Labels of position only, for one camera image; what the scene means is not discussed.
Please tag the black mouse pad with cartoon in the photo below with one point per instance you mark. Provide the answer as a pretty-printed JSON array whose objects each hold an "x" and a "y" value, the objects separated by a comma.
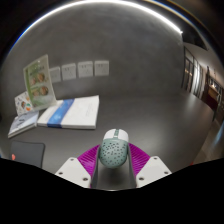
[{"x": 28, "y": 153}]

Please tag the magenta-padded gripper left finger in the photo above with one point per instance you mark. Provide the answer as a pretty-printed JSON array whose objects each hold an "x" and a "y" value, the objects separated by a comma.
[{"x": 71, "y": 170}]

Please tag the green and white computer mouse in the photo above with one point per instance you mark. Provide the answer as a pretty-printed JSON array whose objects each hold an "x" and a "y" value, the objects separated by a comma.
[{"x": 113, "y": 150}]

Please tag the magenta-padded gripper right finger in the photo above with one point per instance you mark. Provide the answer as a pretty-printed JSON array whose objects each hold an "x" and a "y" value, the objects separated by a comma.
[{"x": 155, "y": 170}]

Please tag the black-framed glass door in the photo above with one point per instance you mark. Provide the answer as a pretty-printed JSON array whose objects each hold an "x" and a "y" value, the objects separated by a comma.
[{"x": 192, "y": 73}]

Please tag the white card with colourful stickers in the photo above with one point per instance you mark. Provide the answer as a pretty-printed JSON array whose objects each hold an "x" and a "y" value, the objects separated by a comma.
[{"x": 22, "y": 104}]

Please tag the white book with blue band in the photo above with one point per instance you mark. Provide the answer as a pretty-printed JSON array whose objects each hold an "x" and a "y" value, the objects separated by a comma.
[{"x": 80, "y": 113}]

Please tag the green menu sign stand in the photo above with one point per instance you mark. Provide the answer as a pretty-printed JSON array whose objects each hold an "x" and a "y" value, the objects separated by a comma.
[{"x": 39, "y": 81}]

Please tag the striped grey book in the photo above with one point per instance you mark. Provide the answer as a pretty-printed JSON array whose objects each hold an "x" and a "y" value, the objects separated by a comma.
[{"x": 23, "y": 122}]

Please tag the wooden shelf unit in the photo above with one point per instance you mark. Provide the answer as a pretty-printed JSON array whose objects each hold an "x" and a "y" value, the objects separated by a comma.
[{"x": 213, "y": 95}]

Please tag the curved white light strip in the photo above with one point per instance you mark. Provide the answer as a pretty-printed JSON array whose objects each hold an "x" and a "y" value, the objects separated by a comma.
[{"x": 110, "y": 1}]

